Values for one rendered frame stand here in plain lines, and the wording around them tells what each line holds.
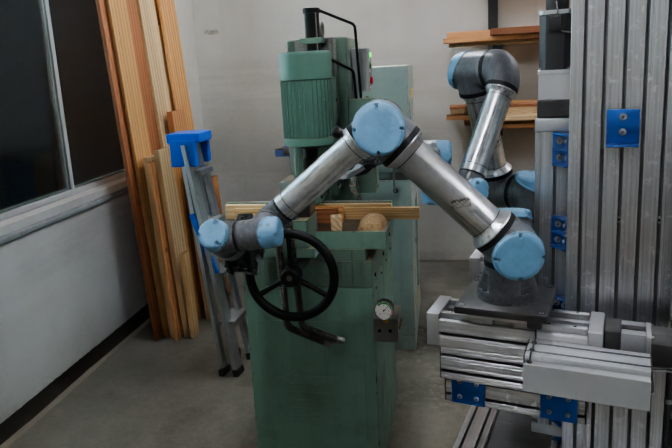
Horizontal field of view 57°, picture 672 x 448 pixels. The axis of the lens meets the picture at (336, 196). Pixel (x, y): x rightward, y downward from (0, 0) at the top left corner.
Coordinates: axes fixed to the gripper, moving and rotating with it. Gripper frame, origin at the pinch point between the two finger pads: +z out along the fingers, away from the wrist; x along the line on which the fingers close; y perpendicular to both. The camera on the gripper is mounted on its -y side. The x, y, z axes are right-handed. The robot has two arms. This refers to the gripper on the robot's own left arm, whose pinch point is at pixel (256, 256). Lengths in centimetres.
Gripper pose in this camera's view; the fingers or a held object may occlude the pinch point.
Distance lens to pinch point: 183.1
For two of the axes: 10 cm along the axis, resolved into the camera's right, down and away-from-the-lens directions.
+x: 9.8, -0.1, -2.0
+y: -0.5, 9.5, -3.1
